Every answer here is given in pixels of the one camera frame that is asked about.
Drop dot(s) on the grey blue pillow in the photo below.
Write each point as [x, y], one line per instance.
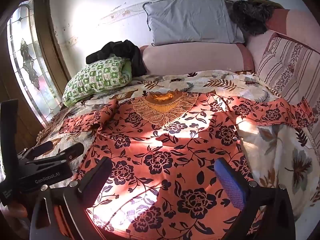
[190, 20]

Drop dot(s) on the stained glass window pane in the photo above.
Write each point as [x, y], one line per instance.
[27, 55]

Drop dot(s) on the black cloth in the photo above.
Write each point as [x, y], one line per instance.
[120, 50]

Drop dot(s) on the olive cloth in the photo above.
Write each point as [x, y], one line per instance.
[267, 2]

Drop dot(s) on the green patterned pillow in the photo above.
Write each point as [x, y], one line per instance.
[95, 80]

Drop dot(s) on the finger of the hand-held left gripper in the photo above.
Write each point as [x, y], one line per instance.
[42, 148]
[71, 151]

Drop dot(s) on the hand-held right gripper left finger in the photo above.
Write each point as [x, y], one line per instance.
[101, 173]

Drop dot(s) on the striped floral pillow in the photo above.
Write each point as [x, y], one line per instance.
[292, 67]

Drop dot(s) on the pink sofa backrest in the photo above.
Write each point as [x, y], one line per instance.
[295, 22]

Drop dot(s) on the dark furry cloth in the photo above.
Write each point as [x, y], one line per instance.
[250, 15]

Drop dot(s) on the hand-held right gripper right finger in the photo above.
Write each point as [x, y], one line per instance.
[231, 182]

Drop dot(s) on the wooden door frame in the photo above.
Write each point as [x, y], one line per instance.
[56, 45]

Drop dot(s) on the wall socket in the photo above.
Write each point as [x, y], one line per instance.
[73, 41]

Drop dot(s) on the leaf print blanket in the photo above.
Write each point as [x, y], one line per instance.
[287, 160]

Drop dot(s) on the orange floral shirt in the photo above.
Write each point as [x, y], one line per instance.
[162, 142]

